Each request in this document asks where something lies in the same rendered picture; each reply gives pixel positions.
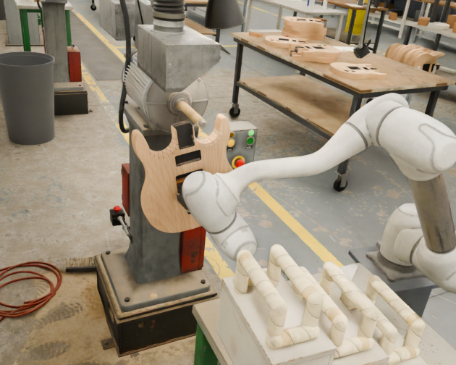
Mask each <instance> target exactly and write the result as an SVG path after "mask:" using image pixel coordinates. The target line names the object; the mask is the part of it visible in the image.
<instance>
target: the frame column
mask: <svg viewBox="0 0 456 365"><path fill-rule="evenodd" d="M126 118H127V116H126ZM127 121H128V123H129V150H130V232H131V234H132V243H131V242H130V245H129V248H128V250H127V252H126V254H125V255H124V257H125V259H126V261H127V264H128V266H129V268H130V271H131V272H132V275H133V277H134V279H135V281H136V283H137V284H143V283H147V282H153V281H157V280H162V279H166V278H170V277H176V276H179V275H182V274H184V273H182V271H181V263H180V238H181V232H175V233H169V232H162V231H160V230H157V229H156V228H155V227H154V226H153V225H152V224H151V223H150V222H149V221H148V219H147V218H146V216H145V215H144V213H143V210H142V206H141V201H140V197H141V191H142V188H143V184H144V182H145V168H144V166H143V163H142V161H141V160H140V159H139V158H138V156H137V155H136V153H135V152H134V149H133V147H132V138H131V137H132V131H133V130H137V129H136V128H135V126H134V125H133V124H132V123H131V121H130V120H129V119H128V118H127ZM144 138H145V140H146V142H147V144H148V146H149V149H150V150H152V151H162V150H164V149H165V148H167V147H168V146H169V144H170V143H171V141H172V134H170V135H155V136H147V137H144Z"/></svg>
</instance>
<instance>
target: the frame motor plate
mask: <svg viewBox="0 0 456 365"><path fill-rule="evenodd" d="M137 106H138V105H137V104H136V103H135V102H134V101H133V100H130V101H125V103H124V113H125V115H126V116H127V118H128V119H129V120H130V121H131V123H132V124H133V125H134V126H135V128H136V129H137V130H139V131H140V133H141V134H142V135H143V137H147V136H155V135H170V134H172V133H169V132H166V131H163V130H153V129H152V128H151V127H150V126H149V124H148V123H147V122H146V121H145V120H144V119H143V117H142V116H141V115H140V114H139V112H138V111H137V110H136V109H135V107H137ZM193 127H194V132H198V126H197V125H194V126H193Z"/></svg>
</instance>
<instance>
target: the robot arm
mask: <svg viewBox="0 0 456 365"><path fill-rule="evenodd" d="M373 144H374V145H375V146H379V147H382V148H384V149H385V150H387V151H388V152H389V155H390V156H391V158H392V159H393V160H394V162H395V163H396V165H397V166H398V167H399V169H400V171H401V173H403V175H404V176H406V177H407V178H408V181H409V184H410V189H411V192H412V195H413V200H414V204H403V205H401V206H400V207H399V208H397V209H395V210H394V212H393V213H392V215H391V216H390V218H389V219H388V221H387V224H386V227H385V229H384V233H383V236H382V239H381V241H378V243H376V246H377V248H378V249H379V251H377V252H367V253H366V258H368V259H370V260H371V261H372V262H373V263H374V264H375V265H376V266H377V268H378V269H379V270H380V271H381V272H382V273H383V274H384V275H385V277H386V279H387V280H388V281H389V282H396V281H398V280H406V279H411V278H416V277H427V278H429V279H430V280H431V281H432V282H434V283H435V284H437V285H438V286H439V287H441V288H443V289H444V290H447V291H449V292H451V293H456V231H455V224H454V220H453V216H452V210H451V206H450V202H449V195H448V191H447V184H446V180H445V176H444V172H445V171H447V170H448V169H449V168H450V167H451V166H452V165H453V164H454V163H455V162H456V136H455V134H454V133H453V132H452V131H451V130H450V129H449V128H448V127H447V126H446V125H444V124H443V123H441V122H440V121H438V120H436V119H434V118H433V117H430V116H428V115H427V114H424V113H422V112H419V111H416V110H413V109H410V107H409V105H408V103H407V101H406V100H405V99H404V98H403V97H402V96H401V95H400V94H397V93H388V94H385V95H383V96H380V97H378V98H375V99H374V100H372V101H370V102H368V103H367V104H366V105H365V106H363V107H362V108H360V109H359V110H357V111H356V113H354V114H353V115H352V116H351V117H350V118H349V120H348V121H346V122H345V123H344V124H343V125H342V126H341V128H340V129H338V131H337V132H336V133H335V134H334V135H333V137H332V138H331V139H330V140H329V141H328V142H327V143H326V144H325V146H324V147H322V148H321V149H320V150H318V151H317V152H315V153H313V154H309V155H306V156H296V157H290V158H282V159H269V160H263V161H255V162H251V163H248V164H245V165H242V166H241V167H238V168H237V169H234V170H232V171H231V172H228V173H226V174H221V173H216V174H215V175H213V174H211V173H210V172H204V171H196V172H193V173H191V174H190V175H188V176H187V177H186V179H185V181H184V182H183V185H181V183H180V184H178V186H179V188H178V194H177V201H178V202H179V203H180V204H181V205H182V206H183V207H184V208H185V209H186V210H187V213H188V214H192V215H193V217H194V218H195V220H196V221H197V222H198V223H199V224H200V225H201V226H202V227H204V229H205V230H206V231H207V233H208V234H209V235H210V236H211V239H212V240H213V242H214V243H215V244H216V246H217V247H218V248H219V249H220V250H221V251H222V252H223V253H224V254H225V255H226V256H227V257H229V258H230V259H232V260H234V261H237V255H238V253H239V252H240V251H241V250H247V251H249V252H250V253H251V254H252V255H253V254H254V253H255V252H256V249H257V242H256V239H255V236H254V234H253V232H252V231H251V229H250V228H249V226H248V224H247V223H246V221H245V220H244V219H243V218H242V217H241V216H240V215H239V214H238V213H237V211H236V210H235V209H236V207H237V205H238V203H239V202H240V196H241V193H242V191H243V190H244V189H245V188H246V187H247V186H249V185H250V184H251V183H254V182H256V181H259V180H270V179H279V178H289V177H306V176H311V175H317V174H319V173H322V172H325V171H327V170H328V169H331V168H332V167H335V166H337V165H338V164H340V163H341V162H343V161H345V160H346V159H349V158H350V157H352V156H354V155H356V154H358V153H360V152H361V151H364V150H365V149H367V148H368V147H369V146H371V145H373Z"/></svg>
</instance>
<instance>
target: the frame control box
mask: <svg viewBox="0 0 456 365"><path fill-rule="evenodd" d="M249 130H254V134H253V135H252V136H249V135H248V131H249ZM231 131H233V132H234V133H235V136H234V137H233V138H229V140H233V141H234V142H235V143H234V145H233V146H228V144H227V149H226V155H227V161H228V162H229V165H230V166H231V167H232V168H233V170H234V169H237V168H236V166H235V164H236V162H237V161H238V160H240V159H242V160H243V161H244V162H245V164H248V163H251V162H254V156H255V149H256V138H257V132H258V128H257V127H255V126H254V125H252V124H251V123H249V121H240V122H230V132H231ZM249 138H253V143H252V144H248V143H247V141H248V139H249ZM229 140H228V141H229Z"/></svg>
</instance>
